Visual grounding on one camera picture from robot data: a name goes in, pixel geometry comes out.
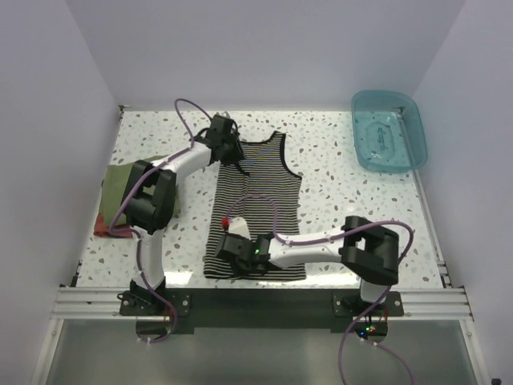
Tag black white striped tank top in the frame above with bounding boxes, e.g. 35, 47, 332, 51
203, 131, 305, 282

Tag olive green tank top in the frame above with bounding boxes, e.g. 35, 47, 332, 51
94, 156, 180, 237

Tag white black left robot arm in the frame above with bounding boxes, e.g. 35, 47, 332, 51
120, 114, 244, 314

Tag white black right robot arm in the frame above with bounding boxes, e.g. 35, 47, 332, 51
215, 216, 399, 315

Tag folded rust red tank top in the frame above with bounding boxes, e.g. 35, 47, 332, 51
93, 213, 133, 238

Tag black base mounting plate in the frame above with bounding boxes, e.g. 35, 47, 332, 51
119, 286, 403, 336

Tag translucent blue plastic bin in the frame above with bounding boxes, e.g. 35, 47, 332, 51
351, 90, 428, 173

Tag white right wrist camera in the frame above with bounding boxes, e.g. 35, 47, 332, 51
221, 217, 251, 239

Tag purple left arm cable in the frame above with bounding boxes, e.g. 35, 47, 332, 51
107, 98, 220, 346

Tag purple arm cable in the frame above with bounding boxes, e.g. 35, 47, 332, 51
107, 98, 220, 346
226, 194, 416, 385

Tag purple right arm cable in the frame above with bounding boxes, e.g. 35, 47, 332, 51
226, 194, 416, 385

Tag aluminium front frame rail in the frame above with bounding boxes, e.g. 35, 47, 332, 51
50, 287, 474, 321

